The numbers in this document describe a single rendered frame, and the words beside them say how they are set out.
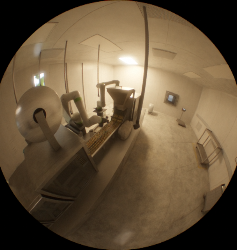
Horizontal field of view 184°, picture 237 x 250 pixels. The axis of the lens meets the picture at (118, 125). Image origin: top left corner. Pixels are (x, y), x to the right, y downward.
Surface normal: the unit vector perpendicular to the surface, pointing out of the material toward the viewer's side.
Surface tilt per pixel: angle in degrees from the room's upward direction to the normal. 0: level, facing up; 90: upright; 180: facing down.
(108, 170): 0
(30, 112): 90
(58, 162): 0
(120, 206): 0
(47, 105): 90
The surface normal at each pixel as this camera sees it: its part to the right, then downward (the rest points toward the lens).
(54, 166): 0.04, -0.81
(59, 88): 0.89, 0.29
